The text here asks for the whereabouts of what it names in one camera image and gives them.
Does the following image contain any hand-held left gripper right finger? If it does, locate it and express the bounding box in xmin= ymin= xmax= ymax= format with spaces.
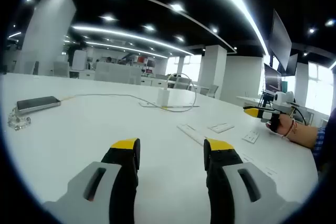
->
xmin=204 ymin=138 xmax=301 ymax=224

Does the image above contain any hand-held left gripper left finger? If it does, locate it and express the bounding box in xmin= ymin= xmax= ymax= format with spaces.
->
xmin=43 ymin=137 xmax=141 ymax=224

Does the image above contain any small white socket holder cover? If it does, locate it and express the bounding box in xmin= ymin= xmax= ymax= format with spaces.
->
xmin=241 ymin=130 xmax=260 ymax=144

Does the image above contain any rectangular white socket holder cover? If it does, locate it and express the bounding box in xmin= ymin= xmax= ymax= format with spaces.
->
xmin=208 ymin=122 xmax=235 ymax=134

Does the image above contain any long white socket holder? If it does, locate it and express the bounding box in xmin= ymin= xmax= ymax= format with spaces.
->
xmin=176 ymin=123 xmax=208 ymax=146

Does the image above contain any person's right hand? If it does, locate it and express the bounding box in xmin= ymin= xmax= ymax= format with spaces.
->
xmin=265 ymin=115 xmax=289 ymax=138

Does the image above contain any desk monitor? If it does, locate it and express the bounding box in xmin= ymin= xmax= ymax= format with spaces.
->
xmin=263 ymin=63 xmax=282 ymax=94

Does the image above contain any small hanging monitor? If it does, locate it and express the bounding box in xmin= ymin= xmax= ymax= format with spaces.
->
xmin=285 ymin=53 xmax=299 ymax=77

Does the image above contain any grey office chair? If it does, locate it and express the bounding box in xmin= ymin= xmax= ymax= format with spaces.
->
xmin=201 ymin=84 xmax=219 ymax=98

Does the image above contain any blue plaid shirt sleeve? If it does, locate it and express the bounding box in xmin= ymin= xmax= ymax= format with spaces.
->
xmin=312 ymin=125 xmax=328 ymax=157

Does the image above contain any large hanging monitor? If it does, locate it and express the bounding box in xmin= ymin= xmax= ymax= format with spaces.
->
xmin=268 ymin=8 xmax=293 ymax=70

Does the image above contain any white charger adapter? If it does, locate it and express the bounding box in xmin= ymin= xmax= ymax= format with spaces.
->
xmin=157 ymin=88 xmax=170 ymax=107

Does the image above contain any flat white plate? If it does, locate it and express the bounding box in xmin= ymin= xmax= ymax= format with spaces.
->
xmin=138 ymin=100 xmax=159 ymax=108

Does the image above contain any grey smartphone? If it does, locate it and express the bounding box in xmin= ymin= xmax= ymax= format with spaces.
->
xmin=16 ymin=95 xmax=62 ymax=115

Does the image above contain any white perforated partition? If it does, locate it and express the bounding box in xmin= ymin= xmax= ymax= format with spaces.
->
xmin=94 ymin=62 xmax=143 ymax=86

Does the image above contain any shelf with coloured boxes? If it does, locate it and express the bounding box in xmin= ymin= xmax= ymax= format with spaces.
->
xmin=131 ymin=55 xmax=159 ymax=77

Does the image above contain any white whiteboard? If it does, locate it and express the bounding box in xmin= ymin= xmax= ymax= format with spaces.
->
xmin=72 ymin=50 xmax=87 ymax=71

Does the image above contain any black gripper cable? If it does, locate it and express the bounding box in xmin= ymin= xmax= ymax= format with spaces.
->
xmin=290 ymin=102 xmax=312 ymax=128

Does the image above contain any red string bracelet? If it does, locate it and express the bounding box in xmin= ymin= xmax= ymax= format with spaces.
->
xmin=282 ymin=119 xmax=297 ymax=139

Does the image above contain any white charging cable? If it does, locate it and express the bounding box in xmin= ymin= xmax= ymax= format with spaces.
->
xmin=59 ymin=73 xmax=201 ymax=113

